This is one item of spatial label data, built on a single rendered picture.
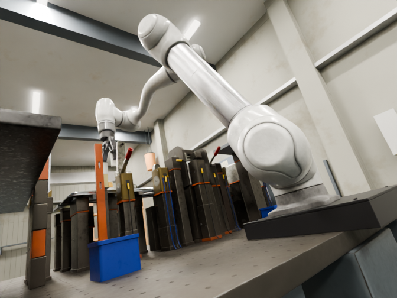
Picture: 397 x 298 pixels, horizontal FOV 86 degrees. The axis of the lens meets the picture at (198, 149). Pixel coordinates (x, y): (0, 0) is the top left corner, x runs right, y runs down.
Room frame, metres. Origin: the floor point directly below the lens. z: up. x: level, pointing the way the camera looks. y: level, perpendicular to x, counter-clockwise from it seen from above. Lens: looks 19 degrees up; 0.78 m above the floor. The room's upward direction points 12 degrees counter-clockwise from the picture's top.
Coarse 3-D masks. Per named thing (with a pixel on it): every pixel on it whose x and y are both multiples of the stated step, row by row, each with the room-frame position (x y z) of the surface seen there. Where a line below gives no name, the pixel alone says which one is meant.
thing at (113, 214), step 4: (112, 196) 1.04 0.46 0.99; (108, 200) 1.02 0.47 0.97; (112, 200) 1.04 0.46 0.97; (116, 200) 1.05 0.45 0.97; (108, 204) 1.02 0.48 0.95; (112, 204) 1.03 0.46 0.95; (116, 204) 1.05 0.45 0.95; (112, 208) 1.03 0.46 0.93; (116, 208) 1.05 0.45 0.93; (112, 212) 1.04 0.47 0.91; (116, 212) 1.05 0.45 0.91; (112, 216) 1.04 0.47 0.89; (116, 216) 1.05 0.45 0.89; (112, 220) 1.04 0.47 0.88; (116, 220) 1.05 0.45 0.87; (112, 224) 1.03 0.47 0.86; (116, 224) 1.05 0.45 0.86; (112, 228) 1.03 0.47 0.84; (116, 228) 1.05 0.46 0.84; (112, 232) 1.03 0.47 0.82; (116, 232) 1.05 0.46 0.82; (112, 236) 1.03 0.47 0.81; (116, 236) 1.04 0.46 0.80
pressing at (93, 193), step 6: (78, 192) 0.86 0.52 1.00; (84, 192) 0.87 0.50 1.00; (90, 192) 0.89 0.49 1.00; (108, 192) 0.94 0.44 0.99; (114, 192) 0.96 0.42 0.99; (138, 192) 1.13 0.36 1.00; (144, 192) 1.17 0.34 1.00; (66, 198) 0.87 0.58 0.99; (72, 198) 0.94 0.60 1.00; (90, 198) 1.02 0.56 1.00; (60, 204) 0.96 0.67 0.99; (66, 204) 1.02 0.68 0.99
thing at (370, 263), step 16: (368, 240) 0.60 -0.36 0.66; (384, 240) 0.65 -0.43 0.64; (352, 256) 0.52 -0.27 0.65; (368, 256) 0.55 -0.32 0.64; (384, 256) 0.62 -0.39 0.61; (320, 272) 0.58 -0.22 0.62; (336, 272) 0.55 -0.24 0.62; (352, 272) 0.53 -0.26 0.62; (368, 272) 0.53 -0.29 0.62; (384, 272) 0.59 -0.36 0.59; (304, 288) 0.62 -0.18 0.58; (320, 288) 0.59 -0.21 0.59; (336, 288) 0.56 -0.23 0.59; (352, 288) 0.54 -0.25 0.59; (368, 288) 0.52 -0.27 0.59; (384, 288) 0.56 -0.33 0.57
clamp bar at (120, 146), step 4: (116, 144) 0.93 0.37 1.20; (120, 144) 0.92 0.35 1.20; (124, 144) 0.94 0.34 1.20; (116, 148) 0.93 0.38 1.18; (120, 148) 0.93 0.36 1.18; (124, 148) 0.94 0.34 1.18; (116, 152) 0.93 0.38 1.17; (120, 152) 0.93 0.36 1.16; (124, 152) 0.94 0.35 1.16; (116, 156) 0.93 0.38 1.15; (120, 156) 0.93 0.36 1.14; (124, 156) 0.94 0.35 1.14; (116, 160) 0.94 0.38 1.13; (120, 160) 0.93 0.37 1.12; (116, 164) 0.94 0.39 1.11; (120, 164) 0.93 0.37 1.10; (116, 168) 0.94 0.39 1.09; (120, 168) 0.94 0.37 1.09
